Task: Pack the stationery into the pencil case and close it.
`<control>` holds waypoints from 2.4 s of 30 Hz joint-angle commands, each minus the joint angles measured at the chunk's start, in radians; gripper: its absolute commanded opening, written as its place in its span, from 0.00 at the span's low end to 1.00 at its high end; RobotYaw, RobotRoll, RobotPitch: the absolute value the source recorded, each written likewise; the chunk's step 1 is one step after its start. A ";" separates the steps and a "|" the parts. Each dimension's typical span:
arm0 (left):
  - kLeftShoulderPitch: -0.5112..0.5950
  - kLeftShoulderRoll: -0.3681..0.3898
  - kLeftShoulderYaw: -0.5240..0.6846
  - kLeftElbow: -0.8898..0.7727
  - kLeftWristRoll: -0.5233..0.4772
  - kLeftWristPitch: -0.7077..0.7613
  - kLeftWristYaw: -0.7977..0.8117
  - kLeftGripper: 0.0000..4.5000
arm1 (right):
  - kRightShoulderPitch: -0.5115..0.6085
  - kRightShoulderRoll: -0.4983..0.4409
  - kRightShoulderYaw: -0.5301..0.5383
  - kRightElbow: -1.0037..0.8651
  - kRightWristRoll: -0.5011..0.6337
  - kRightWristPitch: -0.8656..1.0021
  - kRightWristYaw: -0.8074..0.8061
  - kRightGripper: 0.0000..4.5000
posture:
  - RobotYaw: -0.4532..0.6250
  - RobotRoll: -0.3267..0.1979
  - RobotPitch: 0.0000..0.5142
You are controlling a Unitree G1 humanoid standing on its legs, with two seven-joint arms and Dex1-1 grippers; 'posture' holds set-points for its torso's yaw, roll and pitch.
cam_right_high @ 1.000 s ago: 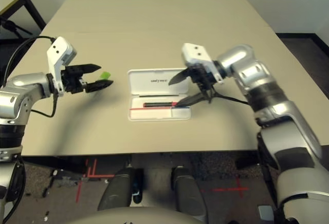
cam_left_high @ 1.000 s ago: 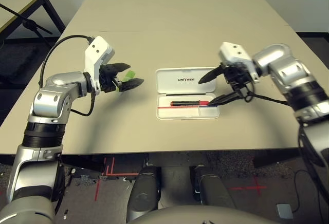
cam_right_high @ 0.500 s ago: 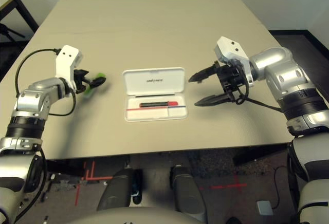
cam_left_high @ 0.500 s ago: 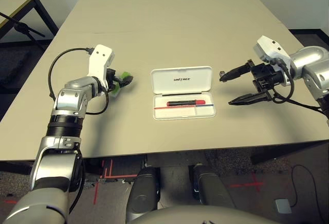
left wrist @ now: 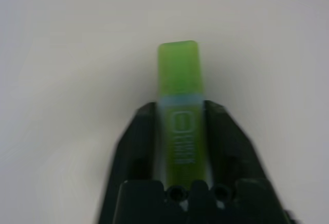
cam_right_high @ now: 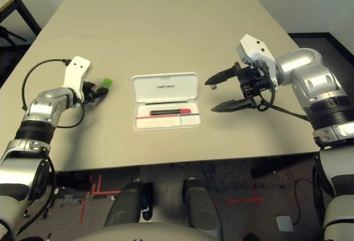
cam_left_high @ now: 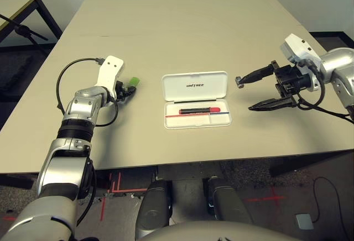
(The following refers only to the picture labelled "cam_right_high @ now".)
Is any grey robot left leg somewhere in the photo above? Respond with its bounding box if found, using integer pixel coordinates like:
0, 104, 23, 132
103, 181, 145, 227

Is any grey robot torso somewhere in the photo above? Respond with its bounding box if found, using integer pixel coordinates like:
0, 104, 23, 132
72, 222, 222, 241

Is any grey floor box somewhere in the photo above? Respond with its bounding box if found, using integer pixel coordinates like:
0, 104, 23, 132
275, 215, 294, 232

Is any black marker with red cap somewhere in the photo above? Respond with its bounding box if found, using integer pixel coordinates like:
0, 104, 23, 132
149, 108, 192, 117

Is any side table with black frame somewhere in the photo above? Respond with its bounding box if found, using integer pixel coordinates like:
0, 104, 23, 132
0, 0, 43, 49

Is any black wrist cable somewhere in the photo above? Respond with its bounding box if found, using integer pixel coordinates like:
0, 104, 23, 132
255, 84, 327, 227
21, 58, 86, 129

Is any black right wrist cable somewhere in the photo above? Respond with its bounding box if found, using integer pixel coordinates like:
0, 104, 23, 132
255, 84, 327, 227

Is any white plastic pencil case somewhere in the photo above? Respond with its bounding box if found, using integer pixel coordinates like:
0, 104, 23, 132
131, 71, 202, 132

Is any grey robot right leg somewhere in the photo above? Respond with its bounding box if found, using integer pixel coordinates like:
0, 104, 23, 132
183, 177, 224, 239

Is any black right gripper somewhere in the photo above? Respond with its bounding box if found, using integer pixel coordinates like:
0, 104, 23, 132
205, 63, 275, 113

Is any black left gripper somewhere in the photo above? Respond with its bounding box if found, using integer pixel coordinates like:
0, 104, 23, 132
82, 81, 110, 102

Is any green eraser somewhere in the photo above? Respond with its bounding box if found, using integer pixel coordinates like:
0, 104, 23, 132
94, 77, 115, 93

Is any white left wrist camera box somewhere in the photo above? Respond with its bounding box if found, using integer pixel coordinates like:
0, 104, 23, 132
63, 56, 93, 100

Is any thin black floor cable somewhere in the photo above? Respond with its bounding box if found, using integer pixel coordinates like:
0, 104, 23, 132
291, 178, 316, 226

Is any black teal floor object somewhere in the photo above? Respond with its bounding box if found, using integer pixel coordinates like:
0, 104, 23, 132
140, 181, 155, 222

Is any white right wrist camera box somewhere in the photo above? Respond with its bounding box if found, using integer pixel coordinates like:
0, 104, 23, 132
235, 34, 279, 87

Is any grey robot leg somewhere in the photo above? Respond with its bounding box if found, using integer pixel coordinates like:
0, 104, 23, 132
183, 177, 224, 239
103, 181, 145, 227

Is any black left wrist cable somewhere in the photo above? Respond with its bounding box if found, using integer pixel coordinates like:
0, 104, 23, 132
21, 58, 86, 129

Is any black tripod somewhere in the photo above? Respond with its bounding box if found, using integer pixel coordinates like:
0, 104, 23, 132
0, 26, 28, 48

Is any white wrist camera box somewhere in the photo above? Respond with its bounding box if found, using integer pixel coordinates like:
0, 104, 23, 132
63, 56, 93, 100
235, 34, 279, 87

